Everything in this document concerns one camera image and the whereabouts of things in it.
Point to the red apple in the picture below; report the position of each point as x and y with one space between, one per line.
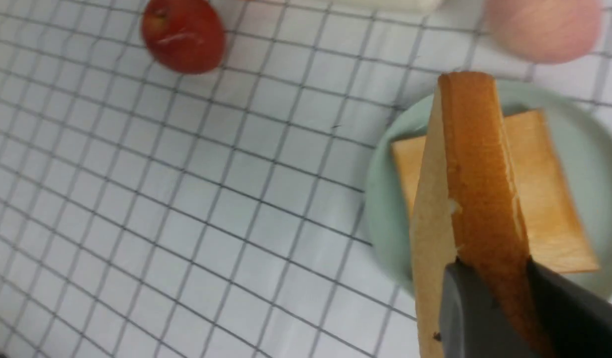
186 36

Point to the pink peach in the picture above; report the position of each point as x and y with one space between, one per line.
545 31

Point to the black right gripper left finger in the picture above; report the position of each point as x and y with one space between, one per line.
471 322

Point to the light green plate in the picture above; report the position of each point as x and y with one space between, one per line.
583 145

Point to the white checkered tablecloth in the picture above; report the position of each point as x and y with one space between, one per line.
149 214

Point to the toast slice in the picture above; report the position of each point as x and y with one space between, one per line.
556 237
467 207

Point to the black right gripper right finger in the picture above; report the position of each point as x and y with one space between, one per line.
577 322

